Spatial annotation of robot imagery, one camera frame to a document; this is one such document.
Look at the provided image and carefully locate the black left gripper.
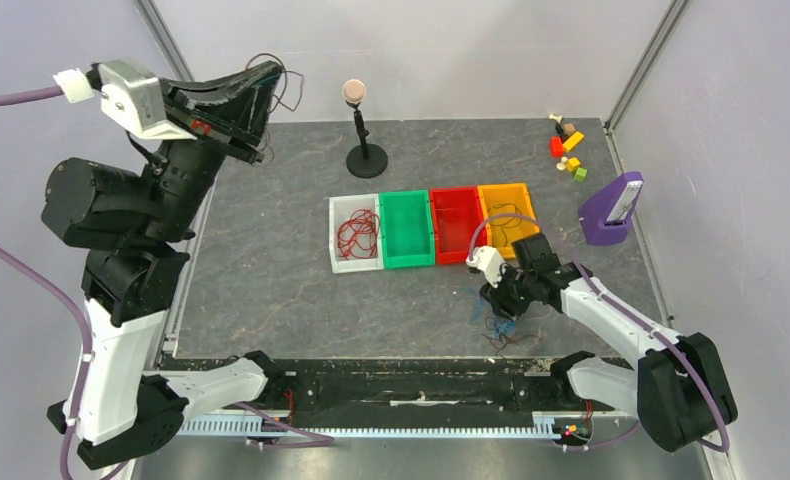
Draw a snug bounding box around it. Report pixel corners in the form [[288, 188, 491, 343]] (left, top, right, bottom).
[[149, 59, 292, 238]]

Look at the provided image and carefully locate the black thin wire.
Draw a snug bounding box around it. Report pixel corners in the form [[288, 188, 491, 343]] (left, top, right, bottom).
[[487, 203, 532, 240]]

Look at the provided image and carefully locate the red wire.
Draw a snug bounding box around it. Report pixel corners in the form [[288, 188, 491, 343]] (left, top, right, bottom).
[[341, 211, 380, 256], [336, 208, 380, 260]]

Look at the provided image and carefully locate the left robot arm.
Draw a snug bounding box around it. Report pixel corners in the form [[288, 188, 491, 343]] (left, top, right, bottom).
[[41, 60, 285, 470]]

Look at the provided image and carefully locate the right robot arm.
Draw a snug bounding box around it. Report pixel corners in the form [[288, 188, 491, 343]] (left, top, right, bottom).
[[466, 233, 738, 452]]

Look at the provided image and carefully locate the orange plastic bin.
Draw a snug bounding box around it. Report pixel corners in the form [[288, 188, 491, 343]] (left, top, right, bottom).
[[477, 183, 541, 260]]

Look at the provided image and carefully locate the red plastic bin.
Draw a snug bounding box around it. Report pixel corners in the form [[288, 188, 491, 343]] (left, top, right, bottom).
[[429, 186, 484, 265]]

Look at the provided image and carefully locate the purple metronome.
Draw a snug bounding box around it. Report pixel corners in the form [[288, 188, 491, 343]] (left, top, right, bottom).
[[578, 171, 644, 247]]

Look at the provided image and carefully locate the green plastic bin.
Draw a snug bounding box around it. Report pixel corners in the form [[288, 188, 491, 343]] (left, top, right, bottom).
[[379, 190, 436, 269]]

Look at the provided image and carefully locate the green wooden cube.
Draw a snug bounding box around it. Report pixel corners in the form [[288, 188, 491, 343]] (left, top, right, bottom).
[[574, 167, 588, 182]]

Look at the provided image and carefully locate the black microphone stand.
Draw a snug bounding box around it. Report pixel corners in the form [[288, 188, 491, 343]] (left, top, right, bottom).
[[342, 79, 388, 179]]

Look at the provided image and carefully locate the yellow wooden cube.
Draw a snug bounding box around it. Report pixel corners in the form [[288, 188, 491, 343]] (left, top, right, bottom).
[[565, 157, 581, 173]]

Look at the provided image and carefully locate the white transparent plastic bin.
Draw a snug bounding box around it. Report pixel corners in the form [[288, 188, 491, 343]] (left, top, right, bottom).
[[328, 194, 384, 274]]

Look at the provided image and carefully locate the red wooden block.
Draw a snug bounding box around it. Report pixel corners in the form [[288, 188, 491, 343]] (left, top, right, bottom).
[[549, 136, 565, 158]]

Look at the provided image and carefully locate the yellow wooden bar block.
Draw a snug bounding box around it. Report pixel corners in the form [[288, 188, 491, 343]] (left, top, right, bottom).
[[562, 131, 585, 153]]

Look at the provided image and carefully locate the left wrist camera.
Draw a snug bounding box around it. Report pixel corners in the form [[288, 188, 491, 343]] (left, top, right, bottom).
[[53, 60, 195, 140]]

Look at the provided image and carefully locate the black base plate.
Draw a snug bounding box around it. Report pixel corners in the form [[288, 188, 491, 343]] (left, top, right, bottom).
[[219, 357, 616, 429]]

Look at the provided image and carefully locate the white cable duct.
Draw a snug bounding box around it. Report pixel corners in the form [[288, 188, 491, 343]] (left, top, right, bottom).
[[178, 413, 561, 441]]

